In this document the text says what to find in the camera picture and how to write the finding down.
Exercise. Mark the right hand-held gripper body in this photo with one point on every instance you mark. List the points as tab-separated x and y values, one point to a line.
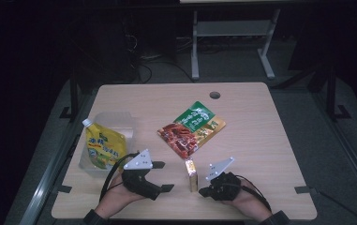
224	187

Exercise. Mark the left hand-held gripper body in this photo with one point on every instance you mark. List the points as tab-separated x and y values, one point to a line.
141	184

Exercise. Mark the small pink box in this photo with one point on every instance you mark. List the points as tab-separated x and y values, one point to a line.
192	175

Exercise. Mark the yellow spout pouch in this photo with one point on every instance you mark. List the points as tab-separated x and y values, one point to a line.
104	146

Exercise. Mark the clear plastic container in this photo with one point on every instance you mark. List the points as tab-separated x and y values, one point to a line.
116	125

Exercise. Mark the red and green seasoning packet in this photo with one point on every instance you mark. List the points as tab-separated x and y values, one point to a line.
190	129

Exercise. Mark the black tape piece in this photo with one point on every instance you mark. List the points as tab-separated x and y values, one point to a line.
64	189
305	189

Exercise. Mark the black metal stand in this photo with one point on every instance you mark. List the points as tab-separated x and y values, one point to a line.
332	93
73	100

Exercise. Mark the grey metal rail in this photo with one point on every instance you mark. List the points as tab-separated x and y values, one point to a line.
52	170
351	156

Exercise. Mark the white metal frame table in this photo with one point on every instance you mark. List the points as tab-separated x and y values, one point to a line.
232	28

